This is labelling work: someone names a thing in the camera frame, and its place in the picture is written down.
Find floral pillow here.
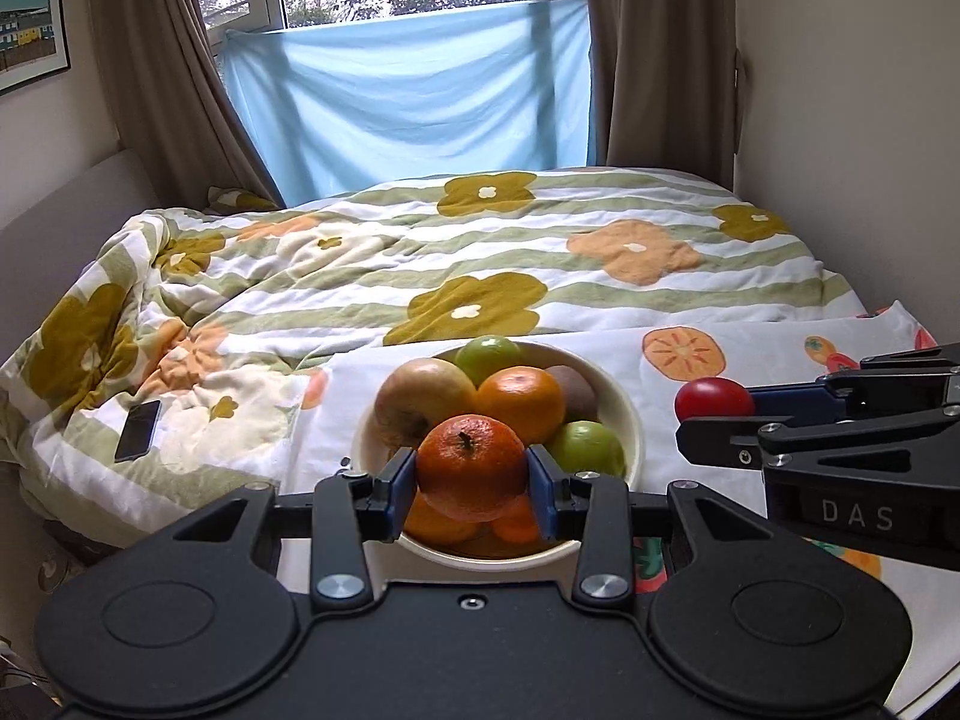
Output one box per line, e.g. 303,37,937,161
204,184,282,212

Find black smartphone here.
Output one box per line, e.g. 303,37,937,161
114,400,163,464

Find green lime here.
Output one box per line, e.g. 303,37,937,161
546,420,626,476
455,335,524,388

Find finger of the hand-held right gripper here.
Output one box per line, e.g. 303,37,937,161
675,409,960,479
741,343,960,421

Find floral striped blanket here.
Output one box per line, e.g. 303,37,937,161
0,169,863,548

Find beige bed headboard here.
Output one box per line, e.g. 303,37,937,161
0,148,162,361

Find yellow-brown apple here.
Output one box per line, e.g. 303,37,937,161
375,358,478,452

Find cream cartoon print bowl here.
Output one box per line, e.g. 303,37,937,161
351,340,644,569

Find red tomato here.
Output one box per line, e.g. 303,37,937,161
675,379,755,425

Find orange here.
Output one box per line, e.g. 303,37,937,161
476,365,567,446
416,414,530,524

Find light blue cloth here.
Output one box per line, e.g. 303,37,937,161
223,0,593,203

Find framed wall poster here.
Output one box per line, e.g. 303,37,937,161
0,0,72,97

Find brown curtain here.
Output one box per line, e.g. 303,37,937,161
82,0,284,211
583,0,740,188

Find brown kiwi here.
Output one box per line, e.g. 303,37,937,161
544,365,599,422

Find white persimmon print sheet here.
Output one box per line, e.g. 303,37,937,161
277,300,960,713

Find small tangerine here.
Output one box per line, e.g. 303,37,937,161
491,493,542,545
403,493,482,547

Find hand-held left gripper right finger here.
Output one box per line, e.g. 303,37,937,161
529,446,773,614

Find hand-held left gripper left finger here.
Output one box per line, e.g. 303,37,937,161
172,448,418,614

